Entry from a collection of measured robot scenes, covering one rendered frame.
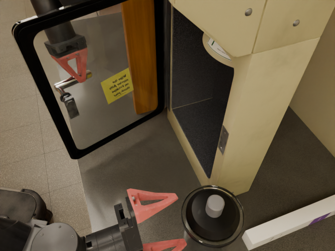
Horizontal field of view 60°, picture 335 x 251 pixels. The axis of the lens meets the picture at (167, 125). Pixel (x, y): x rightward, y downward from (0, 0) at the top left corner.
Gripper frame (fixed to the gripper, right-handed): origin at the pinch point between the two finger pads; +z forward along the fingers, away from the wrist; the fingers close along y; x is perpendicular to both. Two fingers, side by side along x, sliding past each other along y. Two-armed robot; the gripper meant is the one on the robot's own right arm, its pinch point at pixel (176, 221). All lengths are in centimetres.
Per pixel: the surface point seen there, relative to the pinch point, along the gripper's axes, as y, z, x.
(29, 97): -16, -51, 212
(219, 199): 3.2, 7.1, -2.3
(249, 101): 17.0, 15.5, 0.6
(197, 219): 0.1, 3.1, -1.5
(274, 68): 22.1, 18.2, -2.3
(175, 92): 10.6, 15.0, 36.8
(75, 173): -56, -28, 139
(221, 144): 6.4, 13.7, 8.6
